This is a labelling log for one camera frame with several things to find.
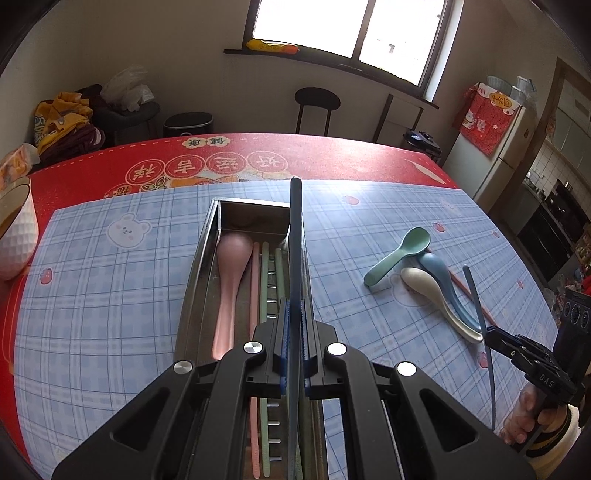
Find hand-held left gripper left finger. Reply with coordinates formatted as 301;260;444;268
52;299;291;480

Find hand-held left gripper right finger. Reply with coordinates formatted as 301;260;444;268
299;299;532;480

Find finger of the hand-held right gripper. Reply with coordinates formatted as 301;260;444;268
484;325;550;370

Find blue chopstick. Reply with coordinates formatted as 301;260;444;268
463;264;498;430
287;178;305;480

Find green chopstick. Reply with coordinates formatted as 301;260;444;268
259;242;273;480

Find pink chopstick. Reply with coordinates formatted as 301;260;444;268
249;242;262;480
450;270;495;326

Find blue spoon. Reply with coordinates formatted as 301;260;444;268
418;252;483;329

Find beige spoon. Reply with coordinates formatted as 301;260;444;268
400;267;484;344

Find pink spoon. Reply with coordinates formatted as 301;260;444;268
211;232;254;361

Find green spoon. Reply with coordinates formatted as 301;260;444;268
363;227;431;287

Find metal utensil tray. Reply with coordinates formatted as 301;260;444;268
173;198;328;480

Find person's right forearm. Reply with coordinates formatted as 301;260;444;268
526;404;585;467

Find person's right hand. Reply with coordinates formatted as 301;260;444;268
501;383;571;446

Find black oven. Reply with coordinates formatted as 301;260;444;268
517;180;589;282

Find white refrigerator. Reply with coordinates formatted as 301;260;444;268
443;104;536;204

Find blue plaid mat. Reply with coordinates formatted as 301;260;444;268
9;178;561;480

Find red printed tablecloth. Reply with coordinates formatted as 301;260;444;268
0;133;462;462

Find red printed cloth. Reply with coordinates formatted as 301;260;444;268
455;82;515;159

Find black rice cooker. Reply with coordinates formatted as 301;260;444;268
402;130;443;162

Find clear plastic containers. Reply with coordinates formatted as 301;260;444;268
485;74;539;107

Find black round stool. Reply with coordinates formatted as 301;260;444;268
294;87;341;137

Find black trash bin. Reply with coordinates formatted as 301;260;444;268
163;112;215;139

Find dark chair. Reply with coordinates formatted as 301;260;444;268
95;99;161;147

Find white textured bowl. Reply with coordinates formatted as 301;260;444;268
0;178;38;281

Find yellow toy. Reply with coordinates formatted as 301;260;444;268
246;39;300;55

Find clear plastic bag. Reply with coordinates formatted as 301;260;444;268
100;65;155;112

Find dark framed window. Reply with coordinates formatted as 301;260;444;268
245;0;464;103

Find orange snack packet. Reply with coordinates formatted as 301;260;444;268
0;143;40;183

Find pile of clothes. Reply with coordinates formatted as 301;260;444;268
33;84;107;160

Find folded black table frame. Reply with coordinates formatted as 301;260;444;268
372;93;424;144

